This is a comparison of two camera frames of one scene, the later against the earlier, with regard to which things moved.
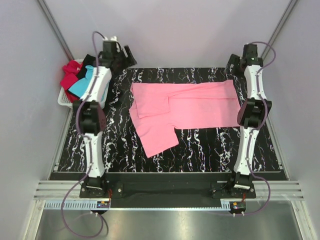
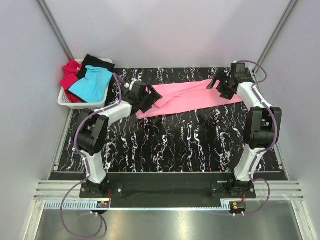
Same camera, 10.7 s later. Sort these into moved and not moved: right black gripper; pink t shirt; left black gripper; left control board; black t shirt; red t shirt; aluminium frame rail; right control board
Moved: left black gripper; right black gripper; pink t shirt
Not moved: black t shirt; left control board; right control board; aluminium frame rail; red t shirt
